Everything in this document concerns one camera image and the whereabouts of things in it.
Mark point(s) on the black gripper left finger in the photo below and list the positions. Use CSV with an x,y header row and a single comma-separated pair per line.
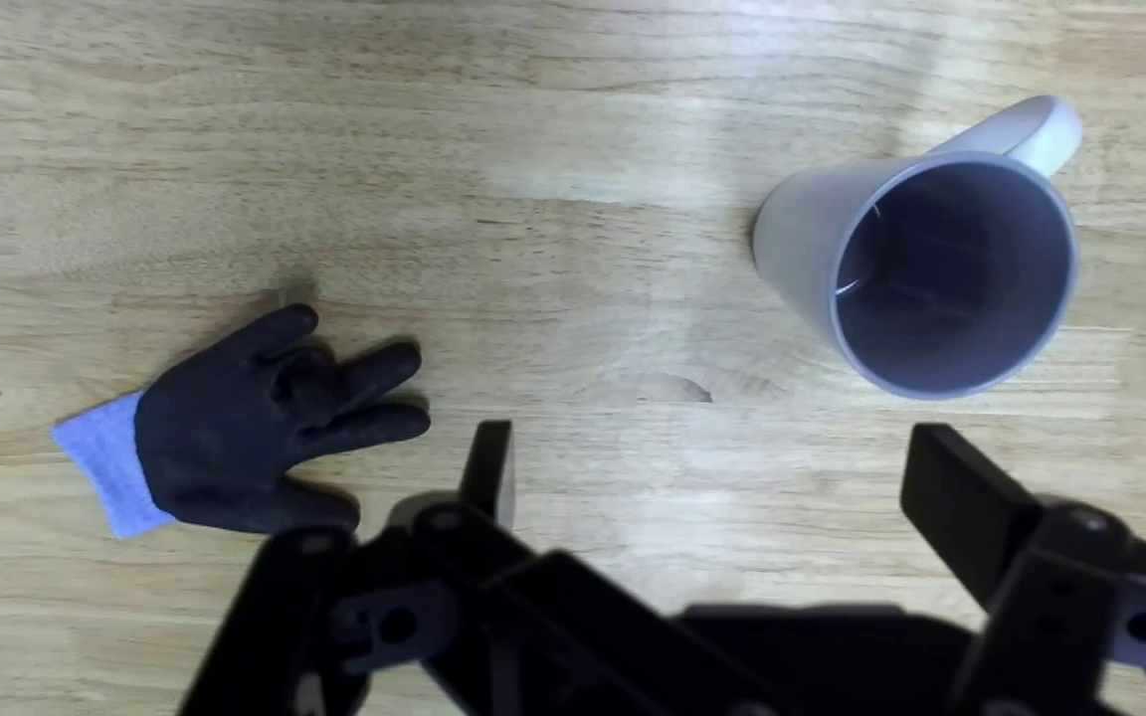
x,y
466,582

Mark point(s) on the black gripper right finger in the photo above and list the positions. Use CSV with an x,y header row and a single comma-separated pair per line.
x,y
1054,597

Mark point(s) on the white ceramic mug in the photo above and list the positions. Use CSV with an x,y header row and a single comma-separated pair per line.
x,y
852,226

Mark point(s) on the black work glove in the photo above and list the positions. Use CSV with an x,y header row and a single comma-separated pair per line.
x,y
239,423

